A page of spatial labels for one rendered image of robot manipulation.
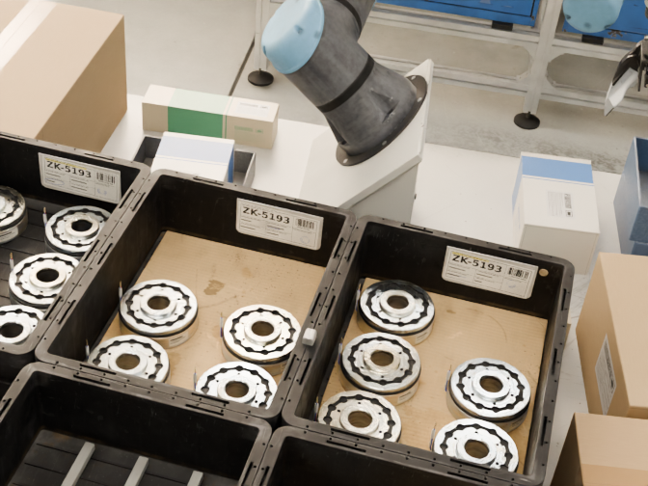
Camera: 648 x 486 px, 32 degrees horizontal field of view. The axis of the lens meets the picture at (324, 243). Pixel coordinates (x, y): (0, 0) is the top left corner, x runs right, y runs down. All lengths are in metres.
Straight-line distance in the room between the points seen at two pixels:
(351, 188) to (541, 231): 0.33
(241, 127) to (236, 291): 0.54
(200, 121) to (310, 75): 0.40
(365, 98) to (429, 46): 2.12
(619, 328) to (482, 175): 0.58
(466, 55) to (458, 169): 1.78
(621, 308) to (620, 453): 0.26
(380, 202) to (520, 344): 0.31
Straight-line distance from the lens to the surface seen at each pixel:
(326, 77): 1.73
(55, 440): 1.41
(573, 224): 1.86
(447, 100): 3.59
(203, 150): 1.90
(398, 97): 1.76
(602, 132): 3.59
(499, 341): 1.57
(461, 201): 2.01
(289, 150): 2.07
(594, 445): 1.44
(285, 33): 1.72
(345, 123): 1.76
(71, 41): 1.99
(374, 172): 1.71
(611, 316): 1.61
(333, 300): 1.46
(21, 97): 1.85
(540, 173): 1.96
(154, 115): 2.09
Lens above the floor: 1.90
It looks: 40 degrees down
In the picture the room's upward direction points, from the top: 6 degrees clockwise
